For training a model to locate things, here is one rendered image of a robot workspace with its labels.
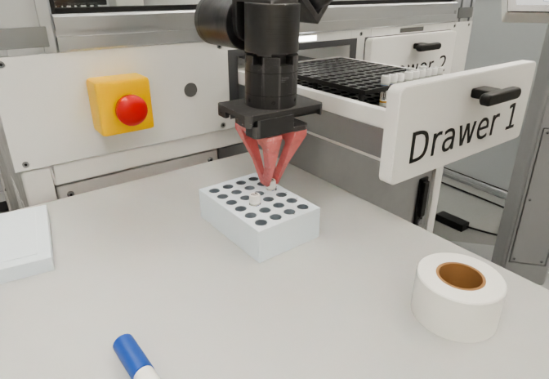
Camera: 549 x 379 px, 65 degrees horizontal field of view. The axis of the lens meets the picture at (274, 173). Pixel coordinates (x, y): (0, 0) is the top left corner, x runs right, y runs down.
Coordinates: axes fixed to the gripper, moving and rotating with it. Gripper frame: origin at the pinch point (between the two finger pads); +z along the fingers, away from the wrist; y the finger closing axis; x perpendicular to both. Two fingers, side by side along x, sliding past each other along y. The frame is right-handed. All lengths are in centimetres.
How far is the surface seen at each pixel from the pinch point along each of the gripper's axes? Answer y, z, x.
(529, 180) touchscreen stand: -116, 37, -16
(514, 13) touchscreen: -96, -15, -23
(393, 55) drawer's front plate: -47, -8, -21
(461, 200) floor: -170, 82, -64
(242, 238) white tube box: 6.9, 3.6, 4.7
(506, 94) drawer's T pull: -22.8, -10.2, 14.4
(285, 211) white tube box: 1.7, 1.6, 5.5
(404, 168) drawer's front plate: -10.7, -2.6, 11.0
